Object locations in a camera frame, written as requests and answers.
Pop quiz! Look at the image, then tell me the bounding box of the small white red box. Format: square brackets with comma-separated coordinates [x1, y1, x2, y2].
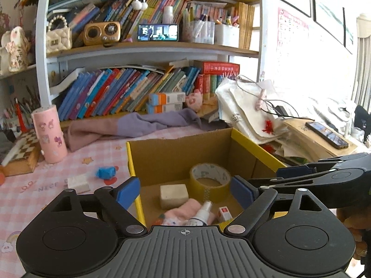
[217, 206, 233, 223]

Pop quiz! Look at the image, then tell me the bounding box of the white blue spray bottle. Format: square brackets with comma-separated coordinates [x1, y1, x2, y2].
[185, 201, 215, 227]

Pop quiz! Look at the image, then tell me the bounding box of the white plug charger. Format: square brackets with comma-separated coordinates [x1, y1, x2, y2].
[160, 184, 189, 210]

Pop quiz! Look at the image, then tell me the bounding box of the pink sock with rabbit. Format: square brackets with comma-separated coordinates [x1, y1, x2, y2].
[153, 198, 216, 227]

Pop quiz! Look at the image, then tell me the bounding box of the white power adapter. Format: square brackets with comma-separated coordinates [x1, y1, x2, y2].
[67, 174, 90, 194]

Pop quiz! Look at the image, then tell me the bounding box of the smartphone on books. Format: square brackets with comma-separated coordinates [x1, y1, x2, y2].
[305, 122, 349, 149]

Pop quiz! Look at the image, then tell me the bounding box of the pink checkered desk mat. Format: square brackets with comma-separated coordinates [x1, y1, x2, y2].
[0, 122, 210, 278]

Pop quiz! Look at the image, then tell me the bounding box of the yellow tape roll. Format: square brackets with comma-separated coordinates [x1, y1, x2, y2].
[189, 163, 232, 203]

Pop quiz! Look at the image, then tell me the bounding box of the yellow cardboard box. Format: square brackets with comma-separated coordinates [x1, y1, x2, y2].
[126, 128, 285, 227]

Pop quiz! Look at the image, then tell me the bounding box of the pink purple cloth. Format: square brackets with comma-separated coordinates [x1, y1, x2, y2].
[64, 108, 227, 152]

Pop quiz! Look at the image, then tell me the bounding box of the white canvas bag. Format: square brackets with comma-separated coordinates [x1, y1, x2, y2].
[216, 79, 289, 144]

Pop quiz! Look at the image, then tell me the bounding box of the wooden chess board box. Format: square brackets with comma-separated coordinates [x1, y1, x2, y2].
[1, 129, 41, 177]

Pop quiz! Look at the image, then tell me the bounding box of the pink cylindrical sticker container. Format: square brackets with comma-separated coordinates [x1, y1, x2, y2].
[31, 105, 67, 164]

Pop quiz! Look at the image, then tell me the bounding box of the lower orange white box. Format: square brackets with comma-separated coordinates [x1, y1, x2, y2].
[147, 102, 183, 114]

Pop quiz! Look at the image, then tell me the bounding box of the orange white box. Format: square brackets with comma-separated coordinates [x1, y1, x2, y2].
[148, 92, 186, 106]
[147, 102, 183, 114]

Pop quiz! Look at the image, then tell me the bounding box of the white tube on chessboard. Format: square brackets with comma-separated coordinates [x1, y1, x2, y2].
[1, 142, 24, 166]

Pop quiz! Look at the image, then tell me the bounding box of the orange pink pump bottle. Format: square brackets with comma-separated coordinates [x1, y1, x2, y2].
[0, 173, 6, 186]

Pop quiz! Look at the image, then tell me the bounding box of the upper orange white box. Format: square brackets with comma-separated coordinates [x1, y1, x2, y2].
[148, 92, 186, 106]

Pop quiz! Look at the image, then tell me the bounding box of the pink pig plush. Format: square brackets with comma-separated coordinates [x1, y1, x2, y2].
[185, 89, 203, 112]

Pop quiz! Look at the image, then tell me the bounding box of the red tassel ornament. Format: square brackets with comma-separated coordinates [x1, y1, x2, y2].
[14, 98, 28, 133]

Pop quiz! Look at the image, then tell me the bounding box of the red thick book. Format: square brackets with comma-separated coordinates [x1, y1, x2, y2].
[193, 60, 240, 75]

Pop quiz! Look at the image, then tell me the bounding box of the white bookshelf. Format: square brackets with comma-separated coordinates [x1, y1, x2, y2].
[1, 0, 260, 123]

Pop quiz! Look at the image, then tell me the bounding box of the white pen holder box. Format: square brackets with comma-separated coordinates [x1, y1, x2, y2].
[214, 25, 240, 48]

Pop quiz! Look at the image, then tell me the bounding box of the wooden retro radio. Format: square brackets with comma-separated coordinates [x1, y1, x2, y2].
[84, 21, 121, 46]

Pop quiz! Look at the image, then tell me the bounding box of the phone on shelf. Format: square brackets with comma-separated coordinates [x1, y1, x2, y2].
[137, 24, 179, 41]

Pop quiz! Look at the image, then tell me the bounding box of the cream quilted pearl handbag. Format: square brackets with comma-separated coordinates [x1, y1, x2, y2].
[46, 14, 72, 53]

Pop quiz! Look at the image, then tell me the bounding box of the white rabbit figurine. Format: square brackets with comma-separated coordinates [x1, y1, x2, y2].
[6, 26, 31, 72]

